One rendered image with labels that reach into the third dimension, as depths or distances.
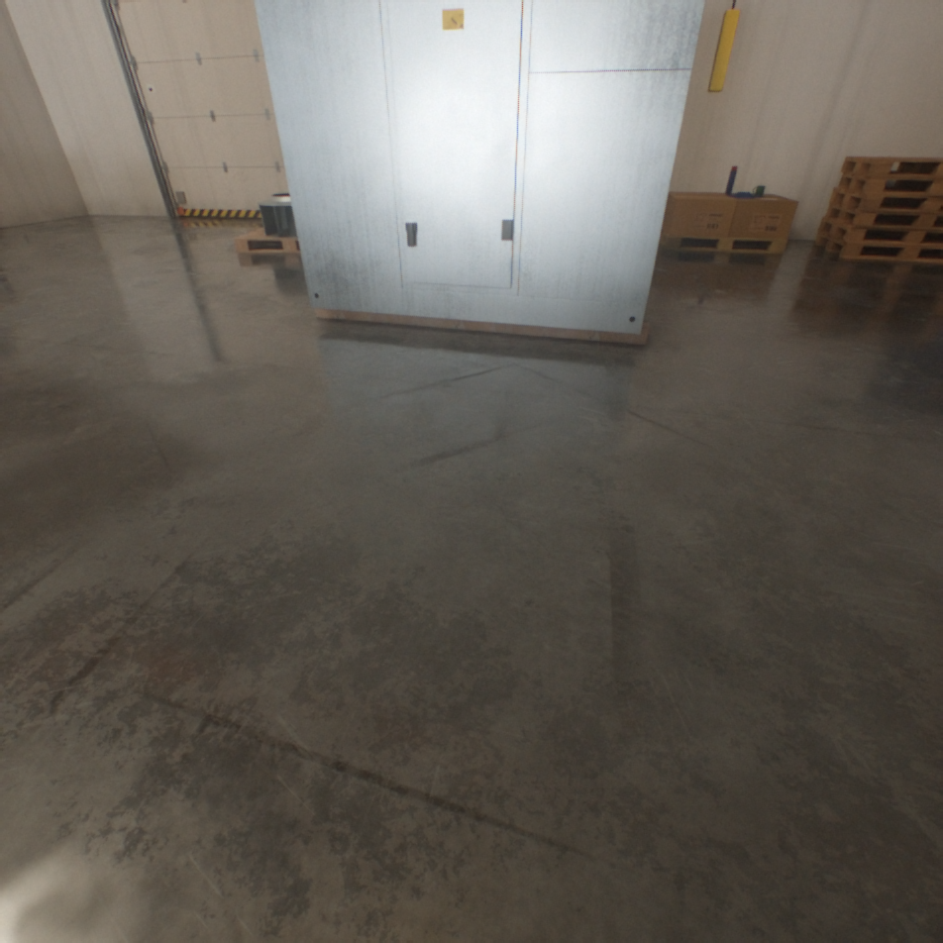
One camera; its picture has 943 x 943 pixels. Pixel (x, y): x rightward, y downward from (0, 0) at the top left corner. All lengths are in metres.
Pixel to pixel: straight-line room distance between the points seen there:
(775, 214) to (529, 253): 3.86
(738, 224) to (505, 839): 5.87
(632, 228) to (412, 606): 2.16
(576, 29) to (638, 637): 2.45
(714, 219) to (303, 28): 4.29
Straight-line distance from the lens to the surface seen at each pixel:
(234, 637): 1.37
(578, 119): 2.78
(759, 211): 6.25
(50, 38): 10.91
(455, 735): 1.12
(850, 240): 6.58
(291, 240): 5.89
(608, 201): 2.78
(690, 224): 6.08
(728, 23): 3.54
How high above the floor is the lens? 1.00
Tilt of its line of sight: 35 degrees down
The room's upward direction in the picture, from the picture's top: straight up
